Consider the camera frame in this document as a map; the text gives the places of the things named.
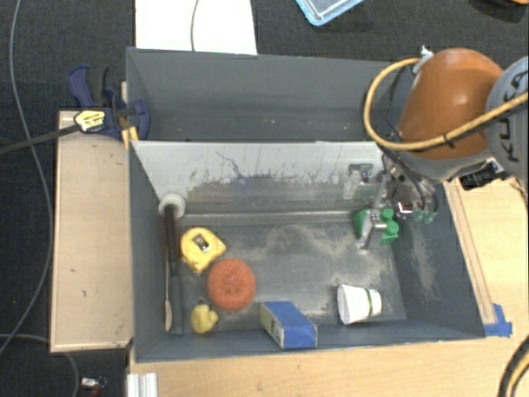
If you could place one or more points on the small yellow toy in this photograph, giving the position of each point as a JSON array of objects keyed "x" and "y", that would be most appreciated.
[{"x": 203, "y": 319}]

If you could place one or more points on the white cup with green stripe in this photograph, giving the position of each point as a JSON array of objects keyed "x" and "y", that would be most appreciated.
[{"x": 356, "y": 304}]

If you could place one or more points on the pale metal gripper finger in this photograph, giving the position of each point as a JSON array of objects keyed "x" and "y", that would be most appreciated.
[
  {"x": 373, "y": 232},
  {"x": 358, "y": 184}
]

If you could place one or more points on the yellow tape measure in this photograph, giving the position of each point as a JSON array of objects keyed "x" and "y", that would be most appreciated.
[{"x": 201, "y": 248}]

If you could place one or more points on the orange round scrubber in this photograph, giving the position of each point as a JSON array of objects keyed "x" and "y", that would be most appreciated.
[{"x": 231, "y": 284}]

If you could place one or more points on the pale wood flat board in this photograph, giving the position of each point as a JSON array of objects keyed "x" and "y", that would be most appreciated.
[{"x": 93, "y": 238}]

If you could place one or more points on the blue and white box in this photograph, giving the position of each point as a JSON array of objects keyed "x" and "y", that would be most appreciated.
[{"x": 289, "y": 325}]

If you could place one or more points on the black cylinder on white bracket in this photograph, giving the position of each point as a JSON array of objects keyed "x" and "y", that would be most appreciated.
[{"x": 481, "y": 176}]

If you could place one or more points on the grey metal bin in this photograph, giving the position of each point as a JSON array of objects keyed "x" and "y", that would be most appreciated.
[{"x": 289, "y": 263}]

